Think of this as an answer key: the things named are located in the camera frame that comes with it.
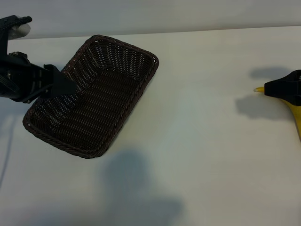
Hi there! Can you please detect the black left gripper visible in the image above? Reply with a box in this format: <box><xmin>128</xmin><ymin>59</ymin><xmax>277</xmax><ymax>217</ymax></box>
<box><xmin>0</xmin><ymin>51</ymin><xmax>77</xmax><ymax>104</ymax></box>

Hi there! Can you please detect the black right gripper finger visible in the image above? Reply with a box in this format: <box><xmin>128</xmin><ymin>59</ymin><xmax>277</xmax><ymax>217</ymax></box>
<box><xmin>263</xmin><ymin>70</ymin><xmax>301</xmax><ymax>91</ymax></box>
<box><xmin>263</xmin><ymin>90</ymin><xmax>301</xmax><ymax>105</ymax></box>

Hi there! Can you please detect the yellow banana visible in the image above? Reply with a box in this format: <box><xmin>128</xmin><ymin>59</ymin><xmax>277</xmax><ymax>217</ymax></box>
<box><xmin>253</xmin><ymin>86</ymin><xmax>301</xmax><ymax>144</ymax></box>

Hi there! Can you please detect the dark brown woven basket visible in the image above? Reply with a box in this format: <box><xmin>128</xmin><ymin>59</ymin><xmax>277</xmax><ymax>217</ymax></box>
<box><xmin>22</xmin><ymin>34</ymin><xmax>159</xmax><ymax>159</ymax></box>

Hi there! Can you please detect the gray spiral cable wrap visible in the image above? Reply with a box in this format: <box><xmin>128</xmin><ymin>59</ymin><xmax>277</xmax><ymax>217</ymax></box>
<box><xmin>9</xmin><ymin>23</ymin><xmax>32</xmax><ymax>38</ymax></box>

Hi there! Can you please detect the black braided cable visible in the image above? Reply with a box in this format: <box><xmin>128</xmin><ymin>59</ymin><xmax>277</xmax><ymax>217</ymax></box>
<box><xmin>7</xmin><ymin>15</ymin><xmax>32</xmax><ymax>26</ymax></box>

